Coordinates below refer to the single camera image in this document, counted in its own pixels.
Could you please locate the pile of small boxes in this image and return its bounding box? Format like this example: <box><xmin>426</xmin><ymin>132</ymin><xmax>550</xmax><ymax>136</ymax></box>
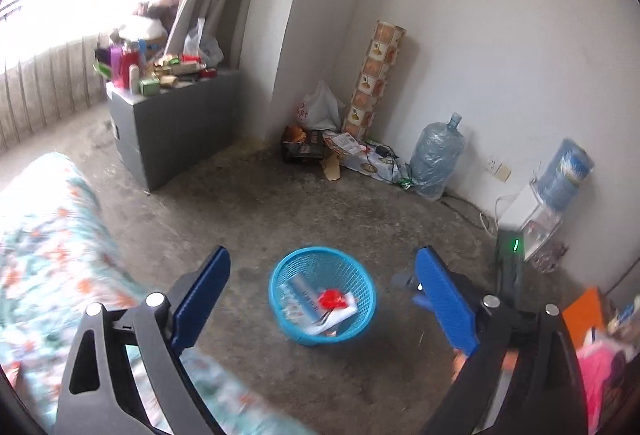
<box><xmin>151</xmin><ymin>54</ymin><xmax>219</xmax><ymax>89</ymax></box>

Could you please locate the dark cardboard box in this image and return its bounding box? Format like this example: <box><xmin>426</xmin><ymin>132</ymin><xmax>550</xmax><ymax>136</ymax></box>
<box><xmin>281</xmin><ymin>125</ymin><xmax>327</xmax><ymax>164</ymax></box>

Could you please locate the floral blanket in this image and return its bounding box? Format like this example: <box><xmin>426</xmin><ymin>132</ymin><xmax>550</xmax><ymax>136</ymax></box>
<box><xmin>0</xmin><ymin>152</ymin><xmax>301</xmax><ymax>435</ymax></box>

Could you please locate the blue packet with barcode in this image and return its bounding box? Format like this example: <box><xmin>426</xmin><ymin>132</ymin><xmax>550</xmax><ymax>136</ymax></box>
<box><xmin>281</xmin><ymin>274</ymin><xmax>327</xmax><ymax>323</ymax></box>

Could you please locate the blue plastic mesh basket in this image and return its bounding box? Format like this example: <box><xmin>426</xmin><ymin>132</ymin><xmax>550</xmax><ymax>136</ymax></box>
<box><xmin>268</xmin><ymin>246</ymin><xmax>377</xmax><ymax>347</ymax></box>

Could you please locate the clear plastic bag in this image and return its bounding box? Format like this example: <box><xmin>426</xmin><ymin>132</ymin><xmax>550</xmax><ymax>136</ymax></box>
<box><xmin>183</xmin><ymin>18</ymin><xmax>225</xmax><ymax>66</ymax></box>

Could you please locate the white plastic bag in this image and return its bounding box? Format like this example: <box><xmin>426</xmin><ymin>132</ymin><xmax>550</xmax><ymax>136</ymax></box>
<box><xmin>298</xmin><ymin>80</ymin><xmax>347</xmax><ymax>132</ymax></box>

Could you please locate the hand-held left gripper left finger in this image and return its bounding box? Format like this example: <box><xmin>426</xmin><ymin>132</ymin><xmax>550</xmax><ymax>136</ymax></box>
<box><xmin>52</xmin><ymin>244</ymin><xmax>232</xmax><ymax>435</ymax></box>

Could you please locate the white water dispenser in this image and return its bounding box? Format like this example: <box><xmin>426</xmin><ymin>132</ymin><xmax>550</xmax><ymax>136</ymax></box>
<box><xmin>497</xmin><ymin>184</ymin><xmax>565</xmax><ymax>267</ymax></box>

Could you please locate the patterned paper roll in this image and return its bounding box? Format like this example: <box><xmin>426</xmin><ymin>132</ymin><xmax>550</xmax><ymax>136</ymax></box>
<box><xmin>342</xmin><ymin>20</ymin><xmax>407</xmax><ymax>142</ymax></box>

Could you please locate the red bottle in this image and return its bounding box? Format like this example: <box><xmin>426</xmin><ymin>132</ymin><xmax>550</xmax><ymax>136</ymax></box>
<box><xmin>122</xmin><ymin>42</ymin><xmax>142</xmax><ymax>88</ymax></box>

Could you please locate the black cable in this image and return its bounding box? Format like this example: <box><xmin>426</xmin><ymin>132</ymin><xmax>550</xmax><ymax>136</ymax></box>
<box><xmin>439</xmin><ymin>193</ymin><xmax>497</xmax><ymax>232</ymax></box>

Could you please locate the orange board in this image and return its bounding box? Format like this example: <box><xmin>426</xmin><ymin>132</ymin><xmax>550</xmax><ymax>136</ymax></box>
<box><xmin>561</xmin><ymin>286</ymin><xmax>609</xmax><ymax>352</ymax></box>

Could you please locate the empty clear water jug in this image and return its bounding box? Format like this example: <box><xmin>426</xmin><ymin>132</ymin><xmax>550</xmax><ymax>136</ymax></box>
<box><xmin>410</xmin><ymin>112</ymin><xmax>469</xmax><ymax>202</ymax></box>

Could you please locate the red and white snack packet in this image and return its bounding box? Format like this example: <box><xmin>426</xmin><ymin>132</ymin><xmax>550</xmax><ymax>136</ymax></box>
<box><xmin>304</xmin><ymin>287</ymin><xmax>359</xmax><ymax>337</ymax></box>

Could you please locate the pink cloth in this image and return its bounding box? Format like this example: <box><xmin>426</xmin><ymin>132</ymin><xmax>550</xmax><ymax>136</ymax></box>
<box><xmin>575</xmin><ymin>329</ymin><xmax>640</xmax><ymax>433</ymax></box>

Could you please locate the grey cabinet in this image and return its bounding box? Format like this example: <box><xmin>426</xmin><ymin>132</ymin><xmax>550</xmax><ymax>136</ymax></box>
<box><xmin>106</xmin><ymin>67</ymin><xmax>244</xmax><ymax>192</ymax></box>

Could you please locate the wall socket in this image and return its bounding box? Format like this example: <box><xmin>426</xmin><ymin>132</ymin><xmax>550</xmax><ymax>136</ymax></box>
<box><xmin>487</xmin><ymin>158</ymin><xmax>512</xmax><ymax>182</ymax></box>

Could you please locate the magenta bottle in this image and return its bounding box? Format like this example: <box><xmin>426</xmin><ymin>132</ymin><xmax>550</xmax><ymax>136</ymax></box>
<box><xmin>109</xmin><ymin>46</ymin><xmax>125</xmax><ymax>86</ymax></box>

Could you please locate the white cable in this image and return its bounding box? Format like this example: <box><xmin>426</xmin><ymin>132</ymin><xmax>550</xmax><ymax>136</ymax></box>
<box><xmin>479</xmin><ymin>194</ymin><xmax>516</xmax><ymax>237</ymax></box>

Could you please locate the flat floral package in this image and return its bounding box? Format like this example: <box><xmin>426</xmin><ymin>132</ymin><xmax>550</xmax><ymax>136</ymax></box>
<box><xmin>324</xmin><ymin>130</ymin><xmax>412</xmax><ymax>184</ymax></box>

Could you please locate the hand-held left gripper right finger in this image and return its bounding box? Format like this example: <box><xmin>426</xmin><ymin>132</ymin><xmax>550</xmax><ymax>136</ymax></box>
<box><xmin>415</xmin><ymin>245</ymin><xmax>589</xmax><ymax>435</ymax></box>

